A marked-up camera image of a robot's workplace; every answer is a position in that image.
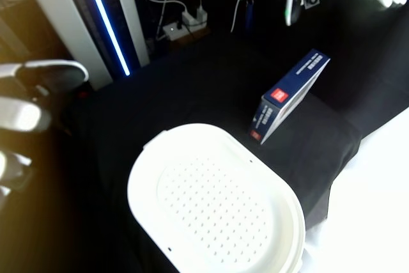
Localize white pillar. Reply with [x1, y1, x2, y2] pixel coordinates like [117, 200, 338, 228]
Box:
[15, 0, 151, 90]

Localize white plug adapter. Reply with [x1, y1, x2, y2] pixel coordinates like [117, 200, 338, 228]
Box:
[181, 6, 208, 27]

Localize black table cloth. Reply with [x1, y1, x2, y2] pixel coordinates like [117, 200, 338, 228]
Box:
[62, 31, 409, 273]

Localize white perforated basket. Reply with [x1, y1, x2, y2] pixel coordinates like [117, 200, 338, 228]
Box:
[127, 122, 307, 273]

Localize blue calculator box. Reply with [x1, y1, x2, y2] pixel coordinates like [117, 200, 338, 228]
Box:
[248, 48, 331, 145]

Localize blue LED light strip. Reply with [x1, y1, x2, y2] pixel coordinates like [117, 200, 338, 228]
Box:
[82, 0, 132, 77]

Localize white power strip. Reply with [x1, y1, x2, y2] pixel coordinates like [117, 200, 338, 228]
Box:
[162, 20, 209, 42]

